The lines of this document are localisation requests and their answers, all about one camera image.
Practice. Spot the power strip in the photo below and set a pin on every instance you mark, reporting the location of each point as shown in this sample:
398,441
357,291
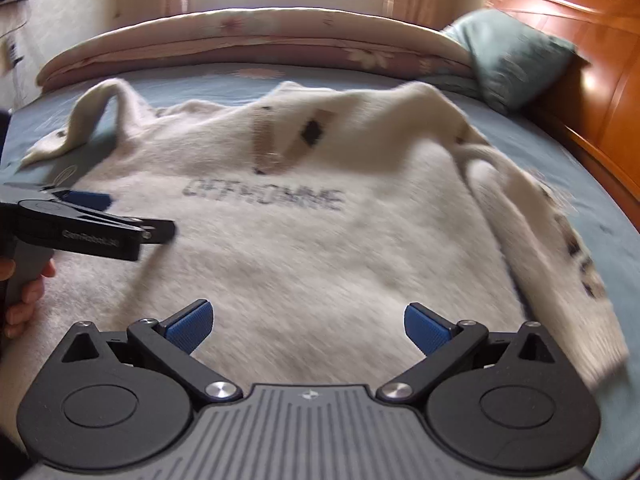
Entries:
14,55

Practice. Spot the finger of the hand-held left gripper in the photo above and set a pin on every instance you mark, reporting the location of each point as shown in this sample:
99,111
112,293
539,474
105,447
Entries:
90,201
160,232

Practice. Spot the bed with blue floral sheet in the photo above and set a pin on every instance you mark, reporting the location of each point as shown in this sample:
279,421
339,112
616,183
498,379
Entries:
595,160

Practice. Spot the teal printed pillow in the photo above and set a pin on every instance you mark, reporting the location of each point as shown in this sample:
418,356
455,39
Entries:
510,55

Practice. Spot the person's left hand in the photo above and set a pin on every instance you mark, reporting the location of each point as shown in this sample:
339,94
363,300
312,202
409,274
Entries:
20,320

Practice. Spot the pink floral quilt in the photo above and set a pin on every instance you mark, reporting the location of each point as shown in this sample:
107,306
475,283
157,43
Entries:
225,40

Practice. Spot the flat teal pillow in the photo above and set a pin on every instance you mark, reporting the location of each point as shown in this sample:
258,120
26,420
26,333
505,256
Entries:
452,84

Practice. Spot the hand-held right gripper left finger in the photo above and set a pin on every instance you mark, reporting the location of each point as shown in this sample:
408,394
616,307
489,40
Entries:
192,327

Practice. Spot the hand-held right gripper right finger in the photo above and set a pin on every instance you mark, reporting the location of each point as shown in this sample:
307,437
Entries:
425,330

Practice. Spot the wooden headboard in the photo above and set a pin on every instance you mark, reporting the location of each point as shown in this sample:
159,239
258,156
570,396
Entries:
600,85

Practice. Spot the white fuzzy sweater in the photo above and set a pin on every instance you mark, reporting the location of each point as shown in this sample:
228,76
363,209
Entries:
320,260

